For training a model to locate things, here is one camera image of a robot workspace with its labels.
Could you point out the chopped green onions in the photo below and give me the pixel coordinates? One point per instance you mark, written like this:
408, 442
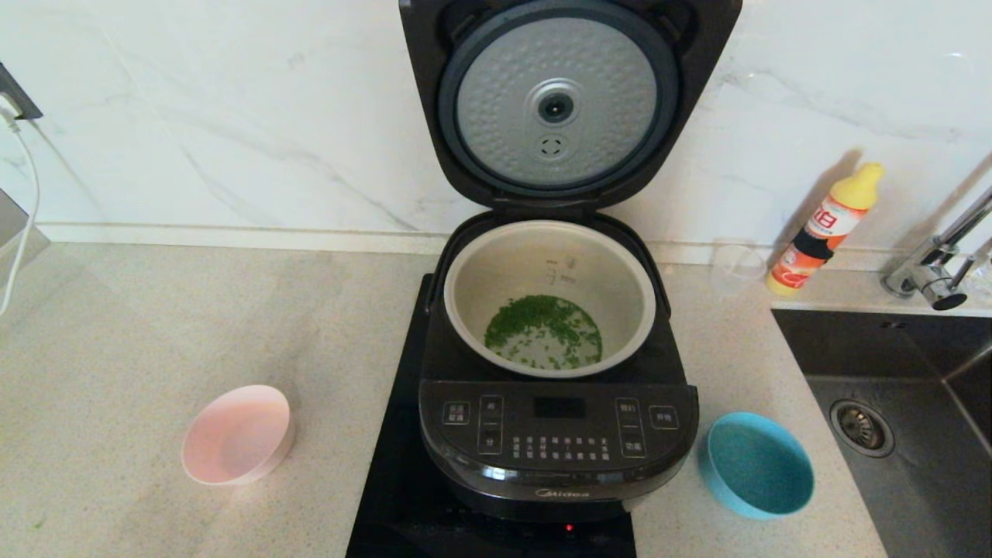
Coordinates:
542, 329

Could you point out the chrome faucet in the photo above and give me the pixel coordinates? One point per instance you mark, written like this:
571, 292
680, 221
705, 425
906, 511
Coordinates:
930, 271

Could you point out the dark wall socket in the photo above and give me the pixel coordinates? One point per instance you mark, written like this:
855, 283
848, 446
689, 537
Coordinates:
17, 97

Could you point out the blue bowl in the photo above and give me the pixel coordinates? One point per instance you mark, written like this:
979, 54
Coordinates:
756, 465

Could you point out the dark steel sink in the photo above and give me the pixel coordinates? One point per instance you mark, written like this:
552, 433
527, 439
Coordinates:
914, 504

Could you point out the clear glass cup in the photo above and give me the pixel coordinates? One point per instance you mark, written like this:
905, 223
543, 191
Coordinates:
740, 267

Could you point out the black glass cooktop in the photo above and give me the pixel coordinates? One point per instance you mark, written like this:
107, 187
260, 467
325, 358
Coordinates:
387, 480

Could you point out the yellow orange detergent bottle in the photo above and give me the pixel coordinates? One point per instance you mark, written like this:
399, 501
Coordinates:
825, 229

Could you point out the round metal sink drain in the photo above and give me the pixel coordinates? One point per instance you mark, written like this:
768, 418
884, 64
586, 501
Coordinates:
861, 427

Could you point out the pink bowl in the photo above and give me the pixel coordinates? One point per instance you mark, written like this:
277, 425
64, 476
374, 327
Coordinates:
232, 438

